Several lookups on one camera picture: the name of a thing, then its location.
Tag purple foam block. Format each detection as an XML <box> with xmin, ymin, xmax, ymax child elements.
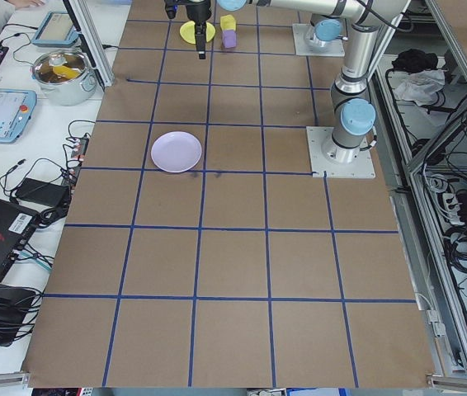
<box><xmin>221</xmin><ymin>28</ymin><xmax>239</xmax><ymax>51</ymax></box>

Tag person's bare hand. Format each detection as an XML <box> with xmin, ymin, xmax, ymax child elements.
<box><xmin>12</xmin><ymin>0</ymin><xmax>50</xmax><ymax>10</ymax></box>

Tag yellow plate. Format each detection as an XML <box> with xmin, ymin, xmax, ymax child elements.
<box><xmin>178</xmin><ymin>21</ymin><xmax>218</xmax><ymax>44</ymax></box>

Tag purple plate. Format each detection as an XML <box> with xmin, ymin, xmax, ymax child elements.
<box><xmin>150</xmin><ymin>130</ymin><xmax>204</xmax><ymax>174</ymax></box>

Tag yellow item inside pot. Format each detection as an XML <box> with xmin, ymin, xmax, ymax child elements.
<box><xmin>51</xmin><ymin>65</ymin><xmax>79</xmax><ymax>82</ymax></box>

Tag blue teach pendant tablet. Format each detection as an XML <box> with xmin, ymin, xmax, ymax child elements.
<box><xmin>31</xmin><ymin>11</ymin><xmax>81</xmax><ymax>47</ymax></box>
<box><xmin>0</xmin><ymin>88</ymin><xmax>38</xmax><ymax>145</ymax></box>

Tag steel pot with glass lid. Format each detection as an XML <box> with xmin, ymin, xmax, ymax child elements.
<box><xmin>31</xmin><ymin>49</ymin><xmax>98</xmax><ymax>107</ymax></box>

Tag black power strip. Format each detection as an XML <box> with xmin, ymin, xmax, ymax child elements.
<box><xmin>62</xmin><ymin>134</ymin><xmax>91</xmax><ymax>186</ymax></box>

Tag black cloth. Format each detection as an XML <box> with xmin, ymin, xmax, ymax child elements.
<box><xmin>390</xmin><ymin>48</ymin><xmax>440</xmax><ymax>75</ymax></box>

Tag black power adapter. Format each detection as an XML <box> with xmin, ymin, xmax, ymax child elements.
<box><xmin>13</xmin><ymin>177</ymin><xmax>70</xmax><ymax>206</ymax></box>

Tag white crumpled cloth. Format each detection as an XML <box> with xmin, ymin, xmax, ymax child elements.
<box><xmin>394</xmin><ymin>68</ymin><xmax>447</xmax><ymax>107</ymax></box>

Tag white power strip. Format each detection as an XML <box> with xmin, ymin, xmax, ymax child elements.
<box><xmin>439</xmin><ymin>191</ymin><xmax>460</xmax><ymax>216</ymax></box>

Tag aluminium profile post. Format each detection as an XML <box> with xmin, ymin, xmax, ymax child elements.
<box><xmin>62</xmin><ymin>0</ymin><xmax>116</xmax><ymax>87</ymax></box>

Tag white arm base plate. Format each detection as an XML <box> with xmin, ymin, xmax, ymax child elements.
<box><xmin>305</xmin><ymin>125</ymin><xmax>378</xmax><ymax>180</ymax></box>
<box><xmin>291</xmin><ymin>22</ymin><xmax>347</xmax><ymax>58</ymax></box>

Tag metal V-shaped frame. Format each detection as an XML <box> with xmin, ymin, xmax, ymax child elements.
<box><xmin>371</xmin><ymin>0</ymin><xmax>467</xmax><ymax>376</ymax></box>

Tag gray metal bracket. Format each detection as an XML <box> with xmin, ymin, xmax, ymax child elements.
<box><xmin>426</xmin><ymin>310</ymin><xmax>446</xmax><ymax>338</ymax></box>

